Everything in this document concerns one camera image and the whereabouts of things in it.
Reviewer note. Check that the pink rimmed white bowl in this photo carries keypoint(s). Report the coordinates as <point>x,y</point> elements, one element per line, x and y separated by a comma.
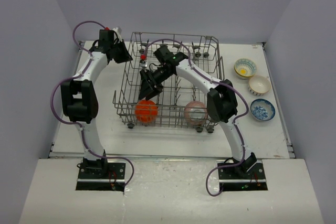
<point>195,113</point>

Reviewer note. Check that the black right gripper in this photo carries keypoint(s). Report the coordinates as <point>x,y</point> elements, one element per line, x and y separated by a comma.
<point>147,75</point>

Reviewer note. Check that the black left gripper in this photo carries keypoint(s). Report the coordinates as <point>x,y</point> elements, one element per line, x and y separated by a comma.
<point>125,57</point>

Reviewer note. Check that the beige white bowl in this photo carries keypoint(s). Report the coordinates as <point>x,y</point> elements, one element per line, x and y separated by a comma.
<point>258,85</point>

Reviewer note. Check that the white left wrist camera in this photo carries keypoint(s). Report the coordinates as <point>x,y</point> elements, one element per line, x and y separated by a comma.
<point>117,31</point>

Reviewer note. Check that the orange bowl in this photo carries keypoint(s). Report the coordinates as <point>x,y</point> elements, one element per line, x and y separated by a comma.
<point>146,111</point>

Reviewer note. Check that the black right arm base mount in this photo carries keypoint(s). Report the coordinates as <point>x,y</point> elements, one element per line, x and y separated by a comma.
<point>230,179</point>

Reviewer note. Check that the floral white bowl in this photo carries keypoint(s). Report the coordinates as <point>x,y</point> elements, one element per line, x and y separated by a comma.
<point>245,68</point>

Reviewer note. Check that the grey wire dish rack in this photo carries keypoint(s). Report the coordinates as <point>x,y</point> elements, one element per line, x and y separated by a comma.
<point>177,92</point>

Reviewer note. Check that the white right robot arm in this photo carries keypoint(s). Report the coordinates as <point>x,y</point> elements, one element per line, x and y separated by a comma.
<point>224,103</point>

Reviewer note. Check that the blue patterned bowl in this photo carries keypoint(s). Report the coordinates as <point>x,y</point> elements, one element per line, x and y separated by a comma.
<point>262,110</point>

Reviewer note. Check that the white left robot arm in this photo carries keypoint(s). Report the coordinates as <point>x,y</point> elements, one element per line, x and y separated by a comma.
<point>79,100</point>

